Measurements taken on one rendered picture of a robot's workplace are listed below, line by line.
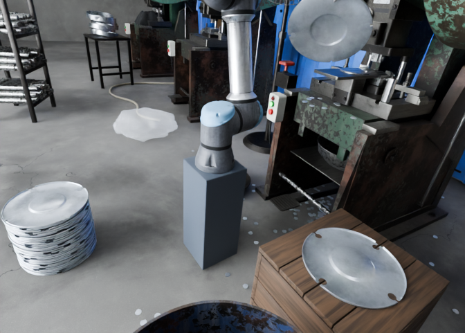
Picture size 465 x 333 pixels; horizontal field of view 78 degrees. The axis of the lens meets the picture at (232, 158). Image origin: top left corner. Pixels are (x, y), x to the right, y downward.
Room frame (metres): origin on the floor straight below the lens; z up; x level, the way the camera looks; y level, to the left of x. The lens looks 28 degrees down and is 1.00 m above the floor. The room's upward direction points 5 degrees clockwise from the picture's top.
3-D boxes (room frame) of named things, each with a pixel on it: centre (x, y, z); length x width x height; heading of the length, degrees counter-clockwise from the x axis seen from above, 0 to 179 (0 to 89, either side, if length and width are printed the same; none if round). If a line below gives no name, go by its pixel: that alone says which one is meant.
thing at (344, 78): (1.25, -0.45, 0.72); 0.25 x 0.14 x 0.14; 121
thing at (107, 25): (3.55, 1.60, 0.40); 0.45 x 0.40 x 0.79; 43
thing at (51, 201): (0.88, 0.71, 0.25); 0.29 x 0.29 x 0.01
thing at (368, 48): (1.34, -0.60, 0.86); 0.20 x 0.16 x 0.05; 31
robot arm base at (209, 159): (0.95, 0.07, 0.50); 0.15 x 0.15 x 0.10
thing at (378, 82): (1.33, -0.59, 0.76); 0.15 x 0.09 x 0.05; 31
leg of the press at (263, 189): (1.64, -0.58, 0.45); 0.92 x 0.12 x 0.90; 121
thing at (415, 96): (1.19, -0.68, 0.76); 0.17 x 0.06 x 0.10; 31
